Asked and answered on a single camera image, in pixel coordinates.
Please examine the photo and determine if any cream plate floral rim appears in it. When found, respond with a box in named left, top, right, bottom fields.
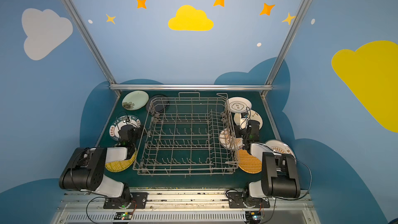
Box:
left=233, top=110, right=263, bottom=129

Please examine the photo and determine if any white plate black emblem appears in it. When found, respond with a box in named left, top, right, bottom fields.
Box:
left=227, top=97, right=252, bottom=113

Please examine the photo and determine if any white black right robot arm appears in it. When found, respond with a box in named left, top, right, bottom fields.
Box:
left=243, top=120, right=301, bottom=200

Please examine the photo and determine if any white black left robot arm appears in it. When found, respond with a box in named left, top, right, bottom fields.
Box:
left=59, top=124, right=143, bottom=201

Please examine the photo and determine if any white plate green text rim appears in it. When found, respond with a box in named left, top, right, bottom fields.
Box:
left=109, top=115, right=141, bottom=142

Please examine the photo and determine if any white orange sunburst plate right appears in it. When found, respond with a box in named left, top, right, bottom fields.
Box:
left=265, top=140, right=296, bottom=158

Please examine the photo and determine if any orange woven plate right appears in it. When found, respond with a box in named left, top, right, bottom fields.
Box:
left=238, top=149, right=262, bottom=174

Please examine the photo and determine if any yellow woven plate left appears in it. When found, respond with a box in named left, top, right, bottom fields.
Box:
left=105, top=151, right=137, bottom=173

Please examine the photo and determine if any pale green floral plate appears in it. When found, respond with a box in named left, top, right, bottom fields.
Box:
left=122, top=90, right=149, bottom=111

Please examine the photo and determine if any dark black plate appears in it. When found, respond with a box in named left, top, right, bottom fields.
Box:
left=146, top=94, right=169, bottom=115

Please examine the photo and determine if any left green circuit board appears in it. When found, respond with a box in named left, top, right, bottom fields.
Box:
left=114, top=212, right=133, bottom=220

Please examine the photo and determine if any green circuit board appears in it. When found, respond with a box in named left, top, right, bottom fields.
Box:
left=114, top=212, right=133, bottom=220
left=245, top=212, right=262, bottom=224

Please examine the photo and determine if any right green circuit board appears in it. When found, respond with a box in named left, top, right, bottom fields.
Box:
left=245, top=212, right=262, bottom=224

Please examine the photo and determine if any horizontal aluminium frame bar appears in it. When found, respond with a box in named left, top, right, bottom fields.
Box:
left=109, top=84, right=273, bottom=91

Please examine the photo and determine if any grey wire dish rack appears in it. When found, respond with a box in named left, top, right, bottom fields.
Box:
left=133, top=92, right=239, bottom=176

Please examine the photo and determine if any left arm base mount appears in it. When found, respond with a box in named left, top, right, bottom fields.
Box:
left=103, top=192, right=148, bottom=209

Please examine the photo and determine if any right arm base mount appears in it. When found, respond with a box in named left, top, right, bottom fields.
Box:
left=226, top=191, right=271, bottom=209

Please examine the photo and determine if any aluminium rail base frame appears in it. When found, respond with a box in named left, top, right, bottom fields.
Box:
left=51, top=188, right=320, bottom=224

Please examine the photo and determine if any right diagonal aluminium post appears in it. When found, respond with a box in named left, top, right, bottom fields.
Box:
left=261, top=0, right=313, bottom=100

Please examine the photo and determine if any diagonal aluminium post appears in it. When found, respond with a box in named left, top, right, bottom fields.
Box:
left=61, top=0, right=117, bottom=86
left=261, top=0, right=313, bottom=100

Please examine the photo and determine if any left diagonal aluminium post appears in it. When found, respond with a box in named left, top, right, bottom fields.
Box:
left=61, top=0, right=117, bottom=86

